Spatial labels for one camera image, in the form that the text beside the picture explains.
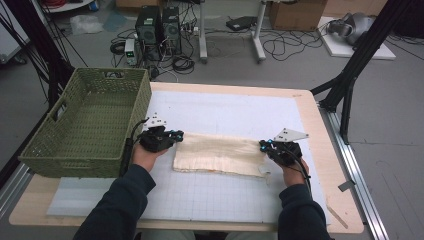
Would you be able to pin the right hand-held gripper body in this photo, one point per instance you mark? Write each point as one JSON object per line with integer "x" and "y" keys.
{"x": 285, "y": 153}

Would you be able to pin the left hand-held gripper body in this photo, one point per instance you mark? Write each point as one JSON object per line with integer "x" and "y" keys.
{"x": 155, "y": 140}

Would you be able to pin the cream egg print cloth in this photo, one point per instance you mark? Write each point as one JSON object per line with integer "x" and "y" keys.
{"x": 220, "y": 153}

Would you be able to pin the green woven basket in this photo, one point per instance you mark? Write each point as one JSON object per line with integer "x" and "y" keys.
{"x": 96, "y": 110}

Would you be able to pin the person's left hand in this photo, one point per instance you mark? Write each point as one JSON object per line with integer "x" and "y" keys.
{"x": 145, "y": 160}

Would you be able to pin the person's right hand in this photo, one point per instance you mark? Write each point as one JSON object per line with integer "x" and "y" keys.
{"x": 295, "y": 175}

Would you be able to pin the white grid mat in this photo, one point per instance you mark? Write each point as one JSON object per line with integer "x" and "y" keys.
{"x": 226, "y": 110}

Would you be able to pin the grey tape piece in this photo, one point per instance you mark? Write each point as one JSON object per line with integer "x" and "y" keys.
{"x": 346, "y": 185}

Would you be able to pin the thin wooden stick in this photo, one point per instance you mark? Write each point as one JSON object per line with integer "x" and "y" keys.
{"x": 336, "y": 216}

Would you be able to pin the small white power supply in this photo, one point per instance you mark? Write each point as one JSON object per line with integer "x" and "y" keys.
{"x": 130, "y": 50}

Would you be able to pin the black computer tower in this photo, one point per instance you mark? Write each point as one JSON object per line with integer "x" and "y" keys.
{"x": 171, "y": 30}
{"x": 148, "y": 30}

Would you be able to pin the white desk leg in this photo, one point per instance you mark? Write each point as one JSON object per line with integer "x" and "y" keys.
{"x": 202, "y": 30}
{"x": 258, "y": 33}

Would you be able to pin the white floor board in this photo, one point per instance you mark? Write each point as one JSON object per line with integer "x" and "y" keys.
{"x": 340, "y": 50}

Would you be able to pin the black flat device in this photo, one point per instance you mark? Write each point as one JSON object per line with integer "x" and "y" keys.
{"x": 241, "y": 22}

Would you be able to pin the black metal stand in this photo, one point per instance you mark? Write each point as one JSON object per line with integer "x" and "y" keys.
{"x": 36, "y": 33}
{"x": 363, "y": 50}

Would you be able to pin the brown cardboard box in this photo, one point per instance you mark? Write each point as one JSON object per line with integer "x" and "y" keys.
{"x": 296, "y": 15}

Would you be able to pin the clear plastic bag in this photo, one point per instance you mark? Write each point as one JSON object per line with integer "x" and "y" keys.
{"x": 85, "y": 24}

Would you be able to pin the grey headset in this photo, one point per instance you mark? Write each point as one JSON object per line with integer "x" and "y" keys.
{"x": 356, "y": 26}

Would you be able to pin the aluminium rail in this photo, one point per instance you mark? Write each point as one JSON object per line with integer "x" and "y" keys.
{"x": 353, "y": 166}
{"x": 13, "y": 190}

